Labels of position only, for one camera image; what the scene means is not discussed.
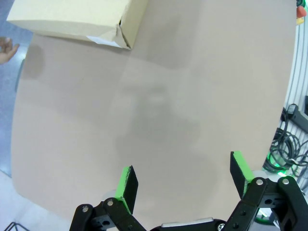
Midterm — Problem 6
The black cable bundle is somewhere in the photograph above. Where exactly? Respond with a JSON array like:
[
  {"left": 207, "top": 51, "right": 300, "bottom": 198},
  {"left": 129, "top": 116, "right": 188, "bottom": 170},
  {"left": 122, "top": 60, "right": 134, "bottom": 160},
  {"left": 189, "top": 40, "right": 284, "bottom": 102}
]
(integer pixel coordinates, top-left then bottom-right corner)
[{"left": 266, "top": 105, "right": 308, "bottom": 179}]

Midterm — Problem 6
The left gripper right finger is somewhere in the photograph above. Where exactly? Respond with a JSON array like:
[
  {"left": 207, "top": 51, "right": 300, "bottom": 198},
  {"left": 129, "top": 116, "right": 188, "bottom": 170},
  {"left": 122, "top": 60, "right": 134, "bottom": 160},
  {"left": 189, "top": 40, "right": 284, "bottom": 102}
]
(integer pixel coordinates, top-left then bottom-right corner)
[{"left": 224, "top": 150, "right": 308, "bottom": 231}]

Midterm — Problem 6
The brown cardboard shoe box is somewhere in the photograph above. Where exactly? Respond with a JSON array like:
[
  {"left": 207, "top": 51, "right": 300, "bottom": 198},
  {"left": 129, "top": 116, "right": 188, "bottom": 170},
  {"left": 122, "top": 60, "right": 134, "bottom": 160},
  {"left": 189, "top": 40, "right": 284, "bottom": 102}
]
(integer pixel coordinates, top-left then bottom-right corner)
[{"left": 6, "top": 0, "right": 148, "bottom": 50}]

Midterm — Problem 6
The grey aluminium rail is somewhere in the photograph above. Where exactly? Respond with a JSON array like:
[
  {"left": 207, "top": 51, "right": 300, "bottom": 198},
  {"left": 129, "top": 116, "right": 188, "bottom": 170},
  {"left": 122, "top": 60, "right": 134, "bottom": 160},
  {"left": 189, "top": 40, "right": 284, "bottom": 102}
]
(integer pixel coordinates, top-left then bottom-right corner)
[{"left": 283, "top": 21, "right": 308, "bottom": 109}]

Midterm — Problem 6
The black wire frame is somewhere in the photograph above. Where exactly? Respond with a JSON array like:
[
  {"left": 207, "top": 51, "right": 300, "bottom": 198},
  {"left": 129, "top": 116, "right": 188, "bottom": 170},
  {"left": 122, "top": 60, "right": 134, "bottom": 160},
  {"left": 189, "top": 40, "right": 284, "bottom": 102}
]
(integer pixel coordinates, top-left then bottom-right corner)
[{"left": 0, "top": 221, "right": 27, "bottom": 231}]

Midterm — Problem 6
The black power adapter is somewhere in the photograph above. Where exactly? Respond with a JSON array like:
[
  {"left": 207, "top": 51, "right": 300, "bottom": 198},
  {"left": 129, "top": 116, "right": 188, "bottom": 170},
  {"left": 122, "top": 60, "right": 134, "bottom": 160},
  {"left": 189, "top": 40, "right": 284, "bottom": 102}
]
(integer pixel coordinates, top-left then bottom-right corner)
[{"left": 287, "top": 103, "right": 308, "bottom": 133}]

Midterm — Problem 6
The red emergency stop button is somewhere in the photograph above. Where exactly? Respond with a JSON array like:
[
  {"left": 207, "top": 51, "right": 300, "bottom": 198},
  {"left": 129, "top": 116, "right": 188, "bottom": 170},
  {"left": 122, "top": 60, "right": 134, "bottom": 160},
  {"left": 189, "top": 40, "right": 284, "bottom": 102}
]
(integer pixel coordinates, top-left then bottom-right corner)
[{"left": 295, "top": 0, "right": 308, "bottom": 26}]

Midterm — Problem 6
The green glowing status light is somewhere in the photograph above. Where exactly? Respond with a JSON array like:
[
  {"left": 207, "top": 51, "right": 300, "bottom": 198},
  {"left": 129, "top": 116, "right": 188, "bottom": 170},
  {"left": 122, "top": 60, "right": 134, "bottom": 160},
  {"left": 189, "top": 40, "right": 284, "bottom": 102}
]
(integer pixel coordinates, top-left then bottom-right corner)
[{"left": 265, "top": 154, "right": 290, "bottom": 175}]

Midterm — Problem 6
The person's right hand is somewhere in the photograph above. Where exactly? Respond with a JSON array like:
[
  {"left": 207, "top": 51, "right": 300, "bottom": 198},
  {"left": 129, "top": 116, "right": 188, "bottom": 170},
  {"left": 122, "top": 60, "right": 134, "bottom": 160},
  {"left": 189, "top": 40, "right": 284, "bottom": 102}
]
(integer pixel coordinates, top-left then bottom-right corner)
[{"left": 0, "top": 37, "right": 20, "bottom": 65}]

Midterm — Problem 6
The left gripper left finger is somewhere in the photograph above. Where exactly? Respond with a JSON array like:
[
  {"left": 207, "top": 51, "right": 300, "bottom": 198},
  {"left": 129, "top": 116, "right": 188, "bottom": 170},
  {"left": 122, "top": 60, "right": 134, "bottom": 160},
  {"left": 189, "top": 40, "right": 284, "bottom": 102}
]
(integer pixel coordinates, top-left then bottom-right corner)
[{"left": 69, "top": 165, "right": 150, "bottom": 231}]

